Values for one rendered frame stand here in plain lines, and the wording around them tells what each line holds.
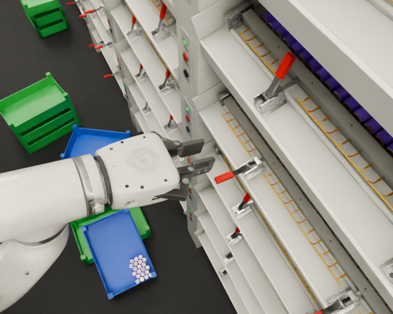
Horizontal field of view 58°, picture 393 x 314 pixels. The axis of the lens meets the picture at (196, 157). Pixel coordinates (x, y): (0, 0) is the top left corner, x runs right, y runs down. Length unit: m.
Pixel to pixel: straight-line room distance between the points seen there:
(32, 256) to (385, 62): 0.47
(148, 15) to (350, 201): 0.73
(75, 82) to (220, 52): 1.69
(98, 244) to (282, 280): 0.93
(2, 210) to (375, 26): 0.43
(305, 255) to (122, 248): 1.04
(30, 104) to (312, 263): 1.62
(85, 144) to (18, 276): 1.43
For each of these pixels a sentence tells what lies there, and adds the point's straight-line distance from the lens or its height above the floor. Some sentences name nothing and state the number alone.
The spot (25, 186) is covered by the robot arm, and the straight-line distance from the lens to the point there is 0.47.
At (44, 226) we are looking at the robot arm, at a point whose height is 1.09.
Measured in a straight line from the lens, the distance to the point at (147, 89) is 1.34.
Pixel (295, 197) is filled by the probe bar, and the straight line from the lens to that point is 0.63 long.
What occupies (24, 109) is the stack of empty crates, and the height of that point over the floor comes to 0.16.
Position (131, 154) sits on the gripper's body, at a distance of 0.51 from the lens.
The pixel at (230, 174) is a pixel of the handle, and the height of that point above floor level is 0.95.
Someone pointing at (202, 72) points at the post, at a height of 1.03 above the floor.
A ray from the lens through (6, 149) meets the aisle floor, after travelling 2.07.
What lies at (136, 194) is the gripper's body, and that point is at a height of 1.08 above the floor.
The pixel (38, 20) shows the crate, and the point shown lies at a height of 0.12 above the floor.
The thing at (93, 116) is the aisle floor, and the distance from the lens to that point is 2.03.
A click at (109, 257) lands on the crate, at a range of 1.56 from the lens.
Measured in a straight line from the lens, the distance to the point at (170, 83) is 1.04.
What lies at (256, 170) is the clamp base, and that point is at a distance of 0.67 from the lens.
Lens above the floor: 1.51
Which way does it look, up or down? 57 degrees down
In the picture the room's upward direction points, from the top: straight up
